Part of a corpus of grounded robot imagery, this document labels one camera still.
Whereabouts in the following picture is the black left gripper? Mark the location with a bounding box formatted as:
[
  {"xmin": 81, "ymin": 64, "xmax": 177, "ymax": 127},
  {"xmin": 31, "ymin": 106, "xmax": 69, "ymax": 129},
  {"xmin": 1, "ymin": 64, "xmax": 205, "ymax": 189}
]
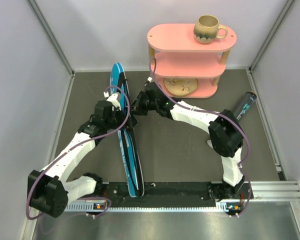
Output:
[{"xmin": 104, "ymin": 105, "xmax": 138, "ymax": 131}]

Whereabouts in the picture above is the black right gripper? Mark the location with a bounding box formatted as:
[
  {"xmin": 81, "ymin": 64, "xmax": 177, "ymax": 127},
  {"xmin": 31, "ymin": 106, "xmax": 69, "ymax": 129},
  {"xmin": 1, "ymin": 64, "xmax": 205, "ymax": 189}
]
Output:
[{"xmin": 130, "ymin": 91, "xmax": 159, "ymax": 117}]

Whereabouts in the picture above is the blue sport racket bag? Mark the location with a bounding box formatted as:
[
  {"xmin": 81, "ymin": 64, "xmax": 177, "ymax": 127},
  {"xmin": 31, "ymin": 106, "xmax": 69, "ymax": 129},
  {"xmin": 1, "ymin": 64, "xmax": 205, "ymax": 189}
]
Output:
[{"xmin": 109, "ymin": 62, "xmax": 145, "ymax": 198}]

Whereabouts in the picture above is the black shuttlecock tube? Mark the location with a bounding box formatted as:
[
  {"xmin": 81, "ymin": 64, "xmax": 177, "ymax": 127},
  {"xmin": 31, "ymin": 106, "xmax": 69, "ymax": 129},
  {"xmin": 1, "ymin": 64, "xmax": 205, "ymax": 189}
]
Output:
[{"xmin": 206, "ymin": 91, "xmax": 257, "ymax": 151}]

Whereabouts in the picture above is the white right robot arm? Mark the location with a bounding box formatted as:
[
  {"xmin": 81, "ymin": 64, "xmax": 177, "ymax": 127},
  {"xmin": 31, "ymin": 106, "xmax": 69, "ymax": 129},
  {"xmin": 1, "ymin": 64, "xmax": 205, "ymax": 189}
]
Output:
[{"xmin": 130, "ymin": 82, "xmax": 245, "ymax": 198}]

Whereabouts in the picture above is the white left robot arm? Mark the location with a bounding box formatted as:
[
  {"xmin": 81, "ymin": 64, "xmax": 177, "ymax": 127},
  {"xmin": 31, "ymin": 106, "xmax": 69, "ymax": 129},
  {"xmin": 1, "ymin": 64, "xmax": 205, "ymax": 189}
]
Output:
[{"xmin": 26, "ymin": 93, "xmax": 128, "ymax": 220}]

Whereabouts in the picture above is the round painted beige coaster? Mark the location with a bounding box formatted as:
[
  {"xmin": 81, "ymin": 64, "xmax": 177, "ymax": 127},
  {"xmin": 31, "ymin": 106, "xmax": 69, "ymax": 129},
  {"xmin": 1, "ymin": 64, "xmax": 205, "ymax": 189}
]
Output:
[{"xmin": 163, "ymin": 78, "xmax": 198, "ymax": 97}]

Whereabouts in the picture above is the pink three-tier shelf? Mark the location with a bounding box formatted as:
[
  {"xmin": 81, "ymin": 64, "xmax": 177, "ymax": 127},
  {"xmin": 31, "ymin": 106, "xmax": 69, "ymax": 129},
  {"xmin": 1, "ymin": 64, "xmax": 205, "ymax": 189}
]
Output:
[{"xmin": 147, "ymin": 23, "xmax": 237, "ymax": 99}]

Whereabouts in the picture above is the beige ceramic mug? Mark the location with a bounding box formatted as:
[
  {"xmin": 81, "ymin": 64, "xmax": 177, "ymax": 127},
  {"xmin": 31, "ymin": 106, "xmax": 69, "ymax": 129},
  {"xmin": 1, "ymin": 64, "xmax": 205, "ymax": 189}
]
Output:
[{"xmin": 193, "ymin": 15, "xmax": 228, "ymax": 44}]

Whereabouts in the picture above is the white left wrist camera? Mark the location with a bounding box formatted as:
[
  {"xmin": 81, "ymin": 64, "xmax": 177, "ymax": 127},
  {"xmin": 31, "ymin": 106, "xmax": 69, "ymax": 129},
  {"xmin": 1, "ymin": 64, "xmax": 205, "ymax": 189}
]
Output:
[{"xmin": 103, "ymin": 91, "xmax": 121, "ymax": 108}]

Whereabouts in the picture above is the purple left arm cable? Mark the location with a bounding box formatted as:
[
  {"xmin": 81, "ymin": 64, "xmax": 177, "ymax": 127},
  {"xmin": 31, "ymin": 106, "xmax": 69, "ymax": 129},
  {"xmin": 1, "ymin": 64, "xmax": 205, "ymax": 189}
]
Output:
[{"xmin": 25, "ymin": 86, "xmax": 131, "ymax": 221}]

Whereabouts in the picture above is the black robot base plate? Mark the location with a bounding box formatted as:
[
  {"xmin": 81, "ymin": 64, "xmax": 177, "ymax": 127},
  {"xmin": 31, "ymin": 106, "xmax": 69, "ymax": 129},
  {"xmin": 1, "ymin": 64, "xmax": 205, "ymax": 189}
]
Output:
[{"xmin": 99, "ymin": 181, "xmax": 253, "ymax": 208}]

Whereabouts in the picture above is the grey slotted cable duct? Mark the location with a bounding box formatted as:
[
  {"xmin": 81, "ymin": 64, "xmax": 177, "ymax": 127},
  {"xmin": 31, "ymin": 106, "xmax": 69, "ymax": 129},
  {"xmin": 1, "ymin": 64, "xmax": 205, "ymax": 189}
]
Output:
[{"xmin": 64, "ymin": 201, "xmax": 243, "ymax": 213}]

